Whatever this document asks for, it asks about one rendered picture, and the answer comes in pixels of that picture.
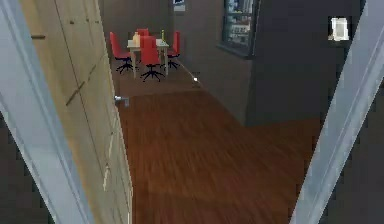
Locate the blue framed wall picture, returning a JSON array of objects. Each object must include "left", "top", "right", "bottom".
[{"left": 172, "top": 0, "right": 186, "bottom": 13}]

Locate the silver door handle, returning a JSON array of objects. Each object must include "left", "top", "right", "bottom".
[{"left": 113, "top": 95, "right": 131, "bottom": 108}]

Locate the pale wooden dining table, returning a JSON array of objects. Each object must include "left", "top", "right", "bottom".
[{"left": 126, "top": 38, "right": 170, "bottom": 80}]

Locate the light wooden room door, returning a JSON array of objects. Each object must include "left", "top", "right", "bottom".
[{"left": 18, "top": 0, "right": 134, "bottom": 224}]

